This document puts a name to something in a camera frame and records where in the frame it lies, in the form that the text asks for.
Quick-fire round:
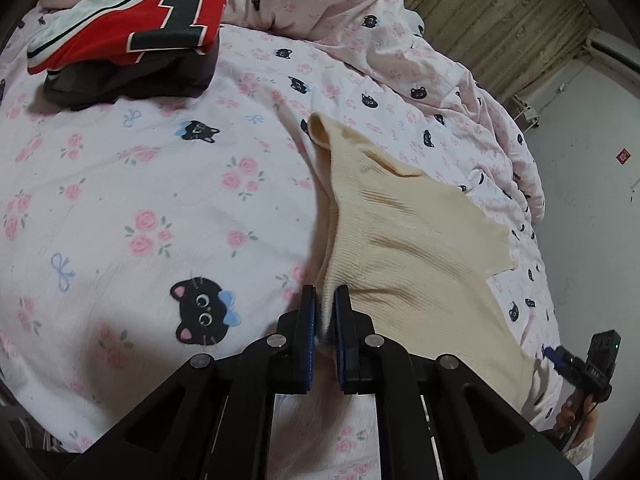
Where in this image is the red numbered jersey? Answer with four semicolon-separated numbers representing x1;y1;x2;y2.
26;0;228;76

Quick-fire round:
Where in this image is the beige knit garment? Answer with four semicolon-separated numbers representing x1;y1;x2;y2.
306;112;563;431

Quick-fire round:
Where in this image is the pink cat print quilt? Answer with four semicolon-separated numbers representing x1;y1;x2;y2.
0;0;563;480

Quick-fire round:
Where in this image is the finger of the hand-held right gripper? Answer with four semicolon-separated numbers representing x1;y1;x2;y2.
541;346;583;373

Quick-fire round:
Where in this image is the white air conditioner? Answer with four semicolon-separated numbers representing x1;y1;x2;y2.
582;30;640;73

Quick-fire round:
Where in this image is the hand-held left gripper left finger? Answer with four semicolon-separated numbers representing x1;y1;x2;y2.
60;284;318;480

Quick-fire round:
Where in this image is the dark grey folded garment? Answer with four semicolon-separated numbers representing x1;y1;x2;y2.
42;45;218;111

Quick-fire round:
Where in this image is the person's right hand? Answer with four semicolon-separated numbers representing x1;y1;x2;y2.
554;392;596;436

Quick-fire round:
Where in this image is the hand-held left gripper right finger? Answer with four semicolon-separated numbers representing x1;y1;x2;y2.
334;284;583;480

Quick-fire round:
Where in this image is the beige patterned curtain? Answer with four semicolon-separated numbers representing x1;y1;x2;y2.
360;0;601;106

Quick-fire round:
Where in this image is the white shelf rack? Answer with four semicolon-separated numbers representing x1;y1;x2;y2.
507;95;541;133

